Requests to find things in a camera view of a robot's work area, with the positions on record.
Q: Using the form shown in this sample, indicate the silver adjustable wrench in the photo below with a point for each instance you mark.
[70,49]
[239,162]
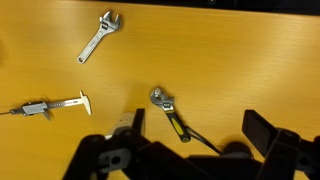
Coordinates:
[96,38]

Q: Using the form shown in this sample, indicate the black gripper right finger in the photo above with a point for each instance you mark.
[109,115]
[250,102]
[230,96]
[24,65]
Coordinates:
[266,133]

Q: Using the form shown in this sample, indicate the silver digital caliper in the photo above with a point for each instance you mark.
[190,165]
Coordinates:
[35,108]

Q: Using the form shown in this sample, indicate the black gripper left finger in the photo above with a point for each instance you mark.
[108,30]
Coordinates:
[90,156]

